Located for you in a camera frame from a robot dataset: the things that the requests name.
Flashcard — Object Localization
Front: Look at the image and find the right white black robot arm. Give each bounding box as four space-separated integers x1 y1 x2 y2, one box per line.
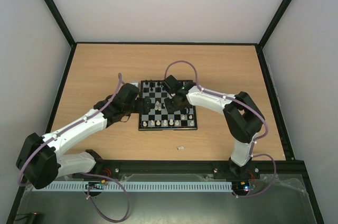
161 75 267 178

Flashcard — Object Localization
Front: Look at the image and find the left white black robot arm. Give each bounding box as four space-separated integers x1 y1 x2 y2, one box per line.
16 83 151 189

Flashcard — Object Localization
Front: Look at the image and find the pile of white chess pieces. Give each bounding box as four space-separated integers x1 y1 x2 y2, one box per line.
154 101 162 111

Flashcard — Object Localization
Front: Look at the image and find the folding black white chessboard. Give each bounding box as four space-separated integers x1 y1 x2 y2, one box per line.
138 80 198 131

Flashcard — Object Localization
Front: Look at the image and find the black cylinder on lower shelf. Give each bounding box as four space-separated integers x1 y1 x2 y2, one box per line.
25 212 41 224

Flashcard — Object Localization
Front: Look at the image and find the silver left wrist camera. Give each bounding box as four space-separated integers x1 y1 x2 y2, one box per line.
130 81 140 88

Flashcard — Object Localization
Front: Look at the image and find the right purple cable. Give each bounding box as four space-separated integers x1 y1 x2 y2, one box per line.
164 60 277 199

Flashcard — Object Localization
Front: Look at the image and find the black aluminium mounting rail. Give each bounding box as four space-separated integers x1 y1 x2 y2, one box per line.
71 160 307 180

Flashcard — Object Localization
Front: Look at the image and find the light blue slotted cable duct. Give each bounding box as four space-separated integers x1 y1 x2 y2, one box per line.
40 181 233 193

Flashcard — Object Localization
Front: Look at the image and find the black enclosure frame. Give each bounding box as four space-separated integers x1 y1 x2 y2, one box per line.
5 0 325 224

